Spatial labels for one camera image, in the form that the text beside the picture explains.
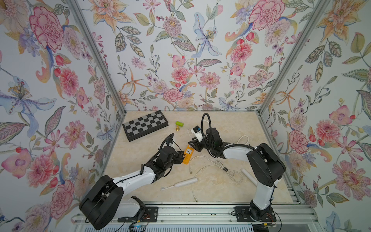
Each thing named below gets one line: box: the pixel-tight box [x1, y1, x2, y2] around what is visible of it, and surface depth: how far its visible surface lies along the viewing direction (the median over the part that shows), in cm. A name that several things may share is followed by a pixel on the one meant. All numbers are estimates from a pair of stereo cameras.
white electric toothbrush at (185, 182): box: [160, 177, 199, 191], surface depth 86 cm
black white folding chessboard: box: [121, 109, 170, 143], surface depth 110 cm
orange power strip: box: [182, 144, 195, 165], surface depth 95 cm
